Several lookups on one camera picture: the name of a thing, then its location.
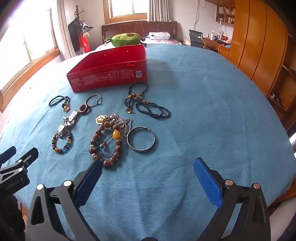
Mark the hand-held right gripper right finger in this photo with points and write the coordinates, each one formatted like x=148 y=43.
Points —
x=208 y=183

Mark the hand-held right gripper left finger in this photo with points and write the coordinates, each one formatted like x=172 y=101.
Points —
x=89 y=183

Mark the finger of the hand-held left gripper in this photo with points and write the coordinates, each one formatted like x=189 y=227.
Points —
x=27 y=157
x=8 y=153

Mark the silver metal wristwatch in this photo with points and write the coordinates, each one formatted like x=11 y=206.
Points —
x=69 y=121

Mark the silver bangle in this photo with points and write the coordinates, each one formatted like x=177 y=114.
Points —
x=127 y=139

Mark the red rectangular box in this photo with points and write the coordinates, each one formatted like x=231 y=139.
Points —
x=104 y=78

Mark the person's left hand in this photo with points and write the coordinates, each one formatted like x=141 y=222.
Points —
x=9 y=217

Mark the small gold trinket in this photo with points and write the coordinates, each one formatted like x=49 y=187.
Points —
x=100 y=119

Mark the wide side window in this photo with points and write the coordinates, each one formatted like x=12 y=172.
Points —
x=27 y=46

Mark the coat rack with clothes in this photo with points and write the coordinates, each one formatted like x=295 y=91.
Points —
x=75 y=34

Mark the white curtain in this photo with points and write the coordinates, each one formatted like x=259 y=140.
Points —
x=66 y=30

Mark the wooden desk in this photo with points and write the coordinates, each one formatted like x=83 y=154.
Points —
x=214 y=45

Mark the black office chair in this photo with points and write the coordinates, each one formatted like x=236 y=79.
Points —
x=195 y=38

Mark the wooden wardrobe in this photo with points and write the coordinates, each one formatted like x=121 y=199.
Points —
x=259 y=46

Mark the green avocado plush toy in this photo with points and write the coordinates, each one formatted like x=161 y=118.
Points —
x=124 y=38

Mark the dark wooden bed headboard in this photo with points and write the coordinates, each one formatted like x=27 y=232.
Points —
x=138 y=27

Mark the small window above headboard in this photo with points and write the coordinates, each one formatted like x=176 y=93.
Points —
x=124 y=8

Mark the beige curtain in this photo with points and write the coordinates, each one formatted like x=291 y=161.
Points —
x=159 y=10

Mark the wall bookshelf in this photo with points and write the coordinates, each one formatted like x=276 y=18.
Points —
x=225 y=15

